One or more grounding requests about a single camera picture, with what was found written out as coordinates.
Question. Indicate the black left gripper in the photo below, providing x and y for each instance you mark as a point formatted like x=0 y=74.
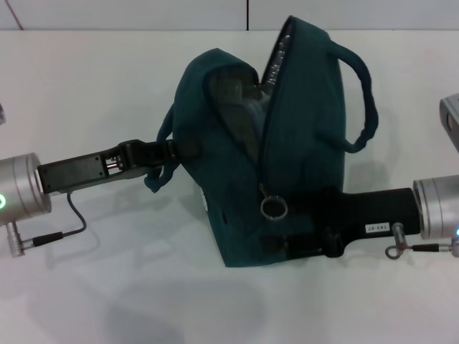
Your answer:
x=89 y=168

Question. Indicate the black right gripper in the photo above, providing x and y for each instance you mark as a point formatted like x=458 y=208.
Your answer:
x=365 y=215

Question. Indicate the dark teal lunch bag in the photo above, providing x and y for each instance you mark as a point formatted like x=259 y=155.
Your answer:
x=305 y=125

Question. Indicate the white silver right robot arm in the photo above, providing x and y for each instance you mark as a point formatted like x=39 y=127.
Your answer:
x=439 y=208

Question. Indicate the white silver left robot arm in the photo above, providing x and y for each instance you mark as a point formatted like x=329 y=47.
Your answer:
x=21 y=190

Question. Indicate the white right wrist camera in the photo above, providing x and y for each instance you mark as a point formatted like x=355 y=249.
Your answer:
x=451 y=122

